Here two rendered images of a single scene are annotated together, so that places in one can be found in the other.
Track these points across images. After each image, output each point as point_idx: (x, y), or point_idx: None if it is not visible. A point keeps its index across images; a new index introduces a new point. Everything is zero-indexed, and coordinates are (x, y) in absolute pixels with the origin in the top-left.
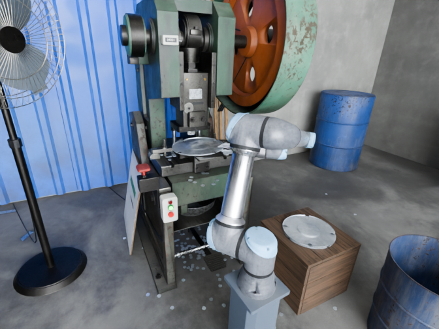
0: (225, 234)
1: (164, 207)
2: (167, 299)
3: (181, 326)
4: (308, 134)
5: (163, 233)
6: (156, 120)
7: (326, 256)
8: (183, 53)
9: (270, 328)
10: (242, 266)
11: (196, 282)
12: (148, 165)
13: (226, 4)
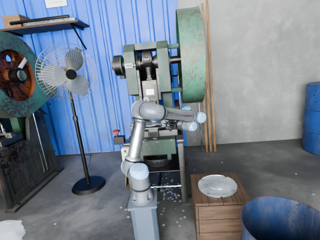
0: (125, 165)
1: (122, 153)
2: (128, 212)
3: (126, 226)
4: (195, 113)
5: None
6: None
7: (213, 202)
8: (138, 71)
9: (149, 229)
10: (183, 207)
11: None
12: (119, 130)
13: (164, 41)
